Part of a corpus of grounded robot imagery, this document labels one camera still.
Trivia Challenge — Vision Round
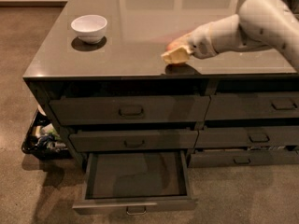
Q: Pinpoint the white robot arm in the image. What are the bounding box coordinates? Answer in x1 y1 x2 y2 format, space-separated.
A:
162 0 299 68

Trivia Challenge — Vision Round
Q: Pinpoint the bottom right grey drawer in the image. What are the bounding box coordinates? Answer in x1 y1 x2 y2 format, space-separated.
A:
188 150 299 168

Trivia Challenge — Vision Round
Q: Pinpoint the middle right grey drawer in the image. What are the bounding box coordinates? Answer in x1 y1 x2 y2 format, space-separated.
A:
196 126 299 148

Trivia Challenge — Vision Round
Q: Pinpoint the grey drawer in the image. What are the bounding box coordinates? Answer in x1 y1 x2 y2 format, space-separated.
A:
69 129 198 152
206 92 299 120
50 95 210 125
196 126 299 148
188 150 299 168

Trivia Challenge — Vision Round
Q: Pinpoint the top left grey drawer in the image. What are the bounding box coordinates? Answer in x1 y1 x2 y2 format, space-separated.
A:
50 95 210 125

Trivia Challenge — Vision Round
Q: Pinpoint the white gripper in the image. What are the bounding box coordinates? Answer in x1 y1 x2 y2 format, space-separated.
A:
161 22 218 64

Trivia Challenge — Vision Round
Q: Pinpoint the grey drawer cabinet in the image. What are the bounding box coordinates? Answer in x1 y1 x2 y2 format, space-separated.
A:
24 0 299 165

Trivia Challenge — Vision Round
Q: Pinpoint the black bin with clutter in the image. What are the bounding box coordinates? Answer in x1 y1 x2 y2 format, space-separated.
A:
21 110 71 161

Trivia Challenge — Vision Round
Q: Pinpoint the open bottom left drawer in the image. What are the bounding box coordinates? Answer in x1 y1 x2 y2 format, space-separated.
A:
73 150 197 216

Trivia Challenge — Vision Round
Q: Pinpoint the white ceramic bowl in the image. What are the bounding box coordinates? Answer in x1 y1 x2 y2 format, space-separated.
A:
71 15 107 44

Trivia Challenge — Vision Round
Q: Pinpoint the middle left grey drawer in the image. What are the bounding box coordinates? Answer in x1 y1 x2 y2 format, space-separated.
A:
69 129 198 152

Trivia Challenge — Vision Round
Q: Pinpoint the top right grey drawer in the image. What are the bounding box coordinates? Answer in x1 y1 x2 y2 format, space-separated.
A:
206 92 299 120

